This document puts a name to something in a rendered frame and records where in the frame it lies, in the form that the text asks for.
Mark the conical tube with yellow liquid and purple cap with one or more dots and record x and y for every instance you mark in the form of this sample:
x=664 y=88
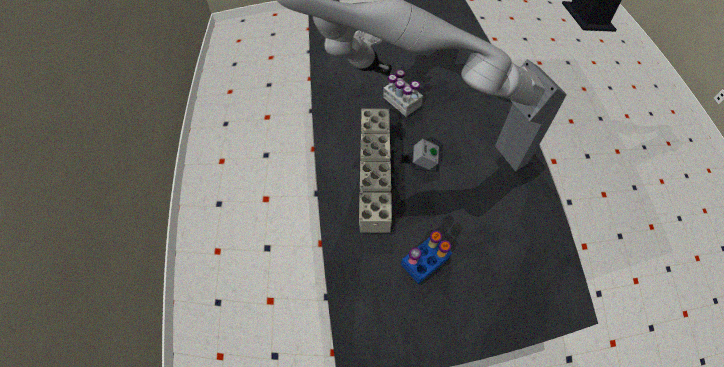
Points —
x=435 y=238

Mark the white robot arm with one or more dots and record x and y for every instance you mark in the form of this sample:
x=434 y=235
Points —
x=414 y=29

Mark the blue tube rack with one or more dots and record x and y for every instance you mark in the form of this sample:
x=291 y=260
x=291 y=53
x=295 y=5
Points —
x=426 y=260

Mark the white tube rack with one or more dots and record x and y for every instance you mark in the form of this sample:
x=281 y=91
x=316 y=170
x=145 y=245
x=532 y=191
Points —
x=410 y=107

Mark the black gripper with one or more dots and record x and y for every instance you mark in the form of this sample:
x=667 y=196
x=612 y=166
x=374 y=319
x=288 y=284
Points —
x=378 y=67

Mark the cream tube adapter block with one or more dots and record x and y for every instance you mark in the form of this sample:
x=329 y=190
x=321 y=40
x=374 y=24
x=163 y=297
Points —
x=374 y=151
x=375 y=205
x=375 y=177
x=370 y=123

